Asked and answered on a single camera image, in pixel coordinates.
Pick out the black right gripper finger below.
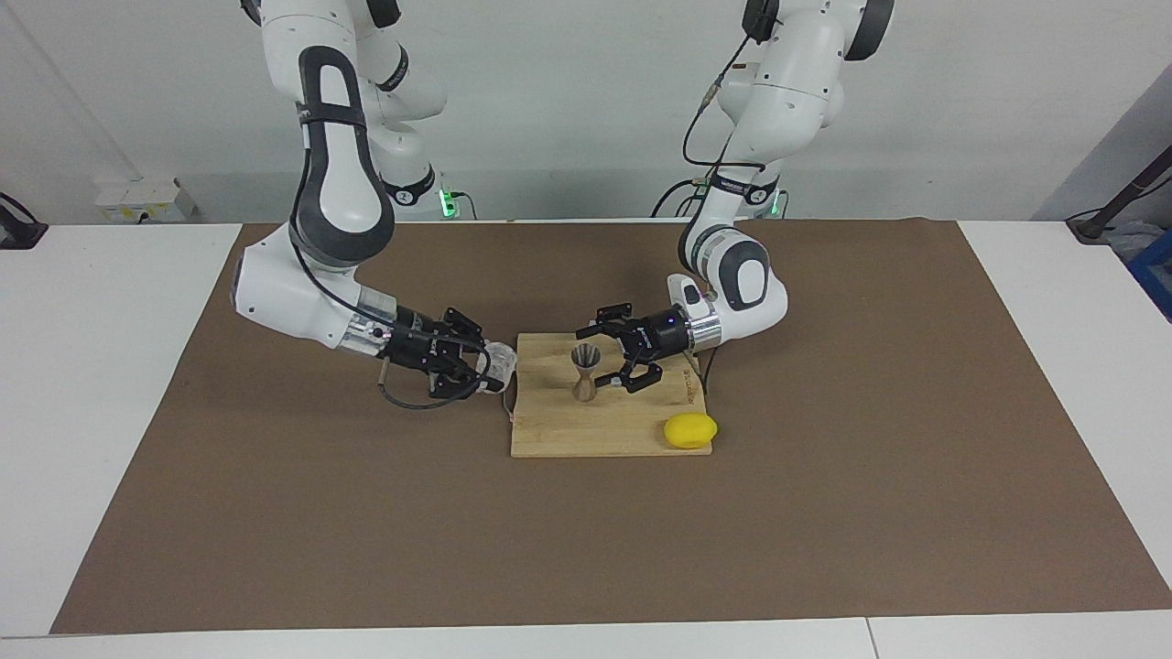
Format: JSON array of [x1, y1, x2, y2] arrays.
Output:
[[444, 307, 491, 349], [430, 362, 506, 399]]

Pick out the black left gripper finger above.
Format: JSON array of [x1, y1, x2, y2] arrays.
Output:
[[604, 359, 665, 394], [577, 307, 637, 337]]

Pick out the clear glass cup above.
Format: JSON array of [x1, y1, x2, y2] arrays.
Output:
[[481, 343, 519, 386]]

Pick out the steel double jigger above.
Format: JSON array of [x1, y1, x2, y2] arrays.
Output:
[[570, 345, 602, 404]]

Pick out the yellow lemon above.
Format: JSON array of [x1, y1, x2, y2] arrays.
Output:
[[663, 412, 719, 449]]

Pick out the bamboo cutting board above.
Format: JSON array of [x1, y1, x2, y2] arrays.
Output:
[[501, 331, 713, 459]]

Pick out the brown table mat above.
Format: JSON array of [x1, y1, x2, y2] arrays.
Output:
[[50, 218, 1172, 635]]

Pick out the black table clamp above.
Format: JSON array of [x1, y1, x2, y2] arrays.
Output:
[[0, 192, 49, 250]]

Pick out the black slanted stand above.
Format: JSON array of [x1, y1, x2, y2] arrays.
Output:
[[1067, 146, 1172, 243]]

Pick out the blue box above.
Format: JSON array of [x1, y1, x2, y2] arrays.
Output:
[[1128, 229, 1172, 323]]

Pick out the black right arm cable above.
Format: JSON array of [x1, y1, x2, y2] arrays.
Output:
[[291, 101, 491, 411]]

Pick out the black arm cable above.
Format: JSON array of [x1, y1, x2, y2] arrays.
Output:
[[291, 101, 491, 411], [682, 32, 768, 173]]

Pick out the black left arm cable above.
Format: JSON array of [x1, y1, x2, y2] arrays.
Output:
[[682, 32, 768, 173]]

